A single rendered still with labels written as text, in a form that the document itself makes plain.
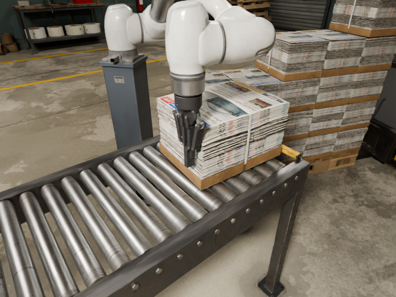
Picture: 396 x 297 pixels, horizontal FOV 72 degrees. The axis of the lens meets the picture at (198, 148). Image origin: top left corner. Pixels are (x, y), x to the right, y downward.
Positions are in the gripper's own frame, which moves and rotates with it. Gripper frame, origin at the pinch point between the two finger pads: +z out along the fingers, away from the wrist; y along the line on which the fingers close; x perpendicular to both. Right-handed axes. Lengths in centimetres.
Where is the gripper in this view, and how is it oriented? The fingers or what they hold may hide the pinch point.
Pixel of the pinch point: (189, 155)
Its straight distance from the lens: 83.1
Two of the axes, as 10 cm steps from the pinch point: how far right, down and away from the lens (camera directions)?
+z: 0.0, 8.5, 5.3
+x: -7.8, 3.3, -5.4
